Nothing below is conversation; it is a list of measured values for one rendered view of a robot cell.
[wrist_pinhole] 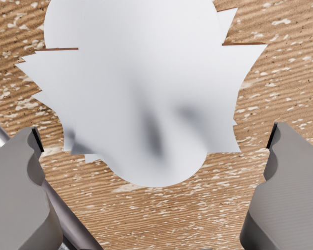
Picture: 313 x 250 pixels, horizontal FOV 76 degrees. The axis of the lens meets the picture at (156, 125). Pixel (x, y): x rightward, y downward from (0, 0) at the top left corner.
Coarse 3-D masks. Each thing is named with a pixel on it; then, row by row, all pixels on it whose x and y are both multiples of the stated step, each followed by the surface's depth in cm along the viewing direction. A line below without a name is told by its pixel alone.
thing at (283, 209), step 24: (288, 144) 9; (288, 168) 7; (312, 168) 7; (264, 192) 7; (288, 192) 7; (312, 192) 7; (264, 216) 6; (288, 216) 6; (312, 216) 6; (240, 240) 7; (264, 240) 6; (288, 240) 5; (312, 240) 5
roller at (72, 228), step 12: (0, 132) 21; (0, 144) 21; (48, 192) 26; (60, 204) 27; (60, 216) 28; (72, 216) 29; (72, 228) 29; (84, 228) 31; (72, 240) 31; (84, 240) 31
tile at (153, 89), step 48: (96, 0) 10; (144, 0) 10; (192, 0) 10; (96, 48) 11; (144, 48) 11; (192, 48) 11; (240, 48) 11; (96, 96) 13; (144, 96) 12; (192, 96) 12; (96, 144) 15; (144, 144) 14; (192, 144) 14
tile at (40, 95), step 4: (36, 92) 16; (40, 92) 15; (32, 96) 15; (36, 96) 15; (40, 96) 15; (44, 96) 15; (40, 100) 16; (44, 100) 16; (48, 100) 16; (48, 104) 16; (52, 108) 16; (88, 156) 18; (92, 156) 18; (96, 156) 18; (88, 160) 19; (92, 160) 19
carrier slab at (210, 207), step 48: (0, 0) 13; (48, 0) 13; (240, 0) 13; (288, 0) 13; (0, 48) 14; (288, 48) 14; (0, 96) 16; (240, 96) 16; (288, 96) 16; (48, 144) 19; (240, 144) 19; (96, 192) 22; (144, 192) 22; (192, 192) 22; (240, 192) 22; (96, 240) 28; (144, 240) 27; (192, 240) 27
